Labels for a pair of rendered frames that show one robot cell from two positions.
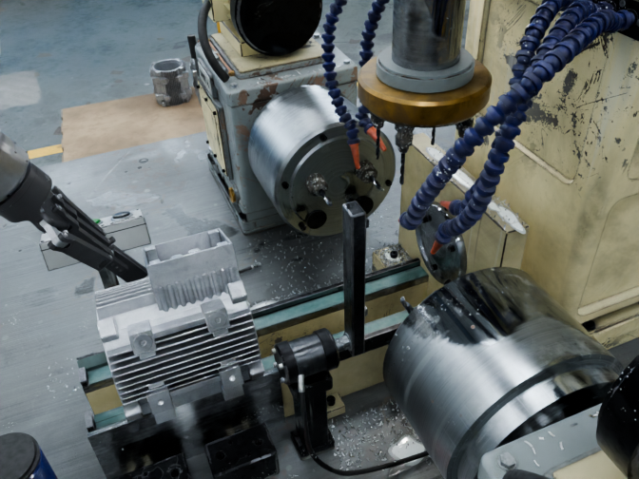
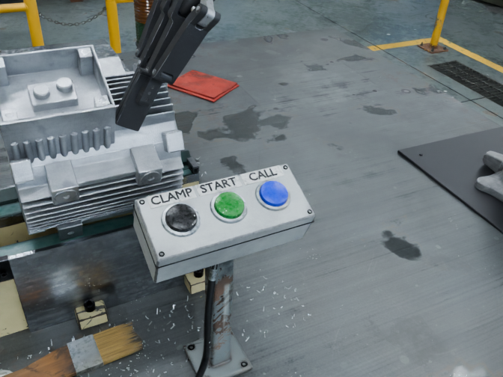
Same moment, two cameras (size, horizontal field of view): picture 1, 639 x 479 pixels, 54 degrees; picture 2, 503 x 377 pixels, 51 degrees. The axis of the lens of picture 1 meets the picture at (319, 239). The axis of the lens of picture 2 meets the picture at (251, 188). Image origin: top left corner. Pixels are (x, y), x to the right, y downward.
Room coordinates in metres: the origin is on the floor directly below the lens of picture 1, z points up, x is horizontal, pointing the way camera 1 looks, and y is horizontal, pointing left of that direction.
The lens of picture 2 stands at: (1.26, 0.35, 1.38)
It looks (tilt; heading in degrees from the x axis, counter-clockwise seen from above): 36 degrees down; 172
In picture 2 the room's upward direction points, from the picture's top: 4 degrees clockwise
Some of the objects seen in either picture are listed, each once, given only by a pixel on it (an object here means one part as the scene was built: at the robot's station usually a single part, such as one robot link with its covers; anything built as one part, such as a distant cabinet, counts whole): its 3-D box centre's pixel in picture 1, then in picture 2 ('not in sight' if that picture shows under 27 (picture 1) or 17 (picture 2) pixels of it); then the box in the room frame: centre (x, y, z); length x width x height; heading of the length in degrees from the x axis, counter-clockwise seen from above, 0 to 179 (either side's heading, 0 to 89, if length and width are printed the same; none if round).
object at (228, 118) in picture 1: (273, 120); not in sight; (1.34, 0.10, 0.99); 0.35 x 0.31 x 0.37; 21
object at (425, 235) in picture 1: (437, 244); not in sight; (0.81, -0.20, 1.02); 0.15 x 0.02 x 0.15; 21
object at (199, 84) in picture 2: not in sight; (202, 84); (-0.01, 0.38, 0.80); 0.15 x 0.12 x 0.01; 53
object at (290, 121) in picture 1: (309, 147); not in sight; (1.11, 0.01, 1.04); 0.37 x 0.25 x 0.25; 21
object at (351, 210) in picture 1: (353, 285); not in sight; (0.61, -0.04, 1.12); 0.04 x 0.03 x 0.26; 111
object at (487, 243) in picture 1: (467, 253); not in sight; (0.83, -0.26, 0.97); 0.30 x 0.11 x 0.34; 21
